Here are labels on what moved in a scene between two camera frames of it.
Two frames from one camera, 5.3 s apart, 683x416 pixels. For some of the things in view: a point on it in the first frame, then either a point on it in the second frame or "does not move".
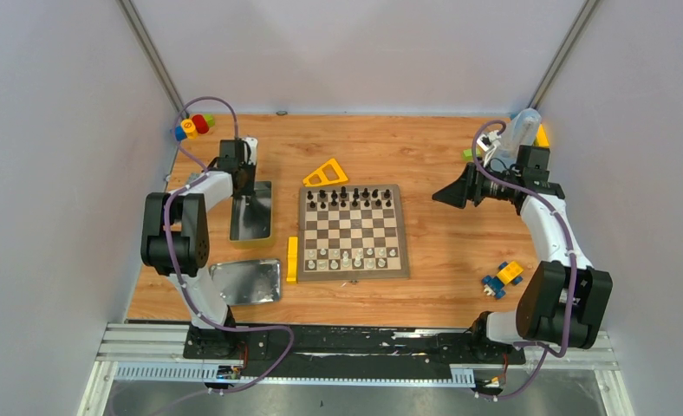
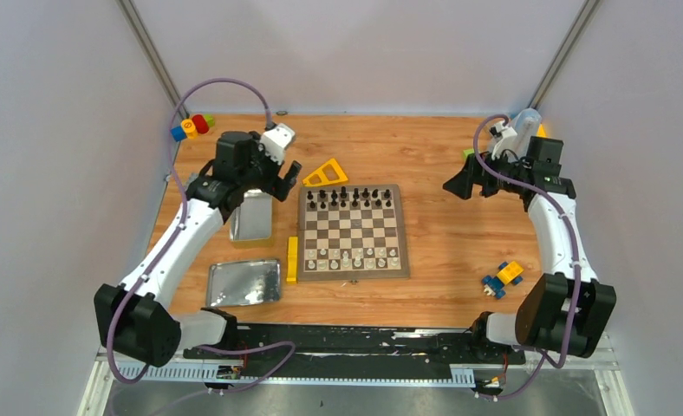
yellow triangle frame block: (341, 176) does not move
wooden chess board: (351, 232) does not move
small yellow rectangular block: (293, 250) does not move
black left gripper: (244, 187) -> (274, 177)
